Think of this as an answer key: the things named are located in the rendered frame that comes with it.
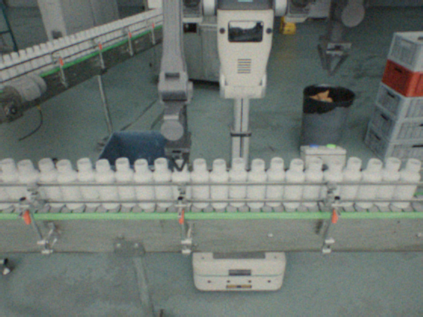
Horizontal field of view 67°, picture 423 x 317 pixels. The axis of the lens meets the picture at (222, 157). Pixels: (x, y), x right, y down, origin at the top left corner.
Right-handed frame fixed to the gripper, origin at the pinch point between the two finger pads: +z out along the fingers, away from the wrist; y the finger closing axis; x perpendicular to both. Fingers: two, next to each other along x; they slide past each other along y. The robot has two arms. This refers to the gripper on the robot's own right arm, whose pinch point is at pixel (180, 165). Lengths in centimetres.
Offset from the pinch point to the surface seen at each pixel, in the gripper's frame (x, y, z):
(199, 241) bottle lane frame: 5.4, 4.7, 27.6
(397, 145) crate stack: 177, -175, 94
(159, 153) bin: -20, -60, 34
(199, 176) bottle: 5.7, 1.7, 2.7
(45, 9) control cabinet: -301, -538, 33
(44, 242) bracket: -42.5, 10.7, 22.2
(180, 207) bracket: 0.9, 10.6, 7.2
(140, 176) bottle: -11.9, 1.9, 2.7
